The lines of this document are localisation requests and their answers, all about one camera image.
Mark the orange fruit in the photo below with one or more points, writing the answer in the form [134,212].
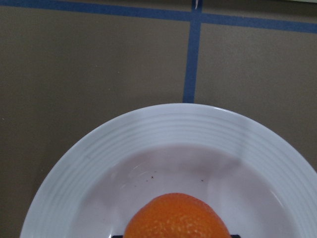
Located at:
[176,215]

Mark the white plate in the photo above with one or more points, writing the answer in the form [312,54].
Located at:
[254,180]

